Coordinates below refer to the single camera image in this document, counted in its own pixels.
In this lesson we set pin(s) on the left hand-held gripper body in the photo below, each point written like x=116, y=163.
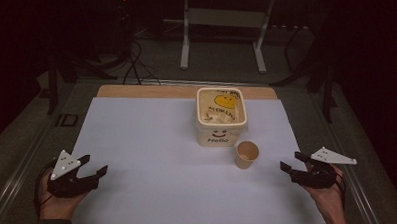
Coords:
x=65, y=164

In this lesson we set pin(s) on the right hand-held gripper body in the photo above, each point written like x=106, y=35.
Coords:
x=317, y=179

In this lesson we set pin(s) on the brown paper cup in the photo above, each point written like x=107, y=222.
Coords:
x=245, y=159

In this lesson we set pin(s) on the cream bin with smiley face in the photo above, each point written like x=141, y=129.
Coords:
x=220, y=137

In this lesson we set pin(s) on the person's right hand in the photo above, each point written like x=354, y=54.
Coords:
x=326, y=197

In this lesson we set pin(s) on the person's left hand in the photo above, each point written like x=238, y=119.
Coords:
x=58, y=206

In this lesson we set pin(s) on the floor outlet plate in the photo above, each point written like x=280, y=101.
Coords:
x=66, y=120

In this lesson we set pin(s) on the white table mat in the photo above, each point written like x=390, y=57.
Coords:
x=155, y=180

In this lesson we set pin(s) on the dark stand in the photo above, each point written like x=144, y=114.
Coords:
x=52, y=87
x=327, y=94

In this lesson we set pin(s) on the packet with yellow smiley print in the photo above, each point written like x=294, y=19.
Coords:
x=224, y=101

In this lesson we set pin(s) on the wooden table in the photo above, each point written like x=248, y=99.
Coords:
x=145, y=91

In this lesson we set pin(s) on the metal floor rail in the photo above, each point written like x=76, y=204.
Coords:
x=12, y=188

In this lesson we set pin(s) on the white metal stand frame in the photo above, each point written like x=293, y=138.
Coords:
x=184, y=42

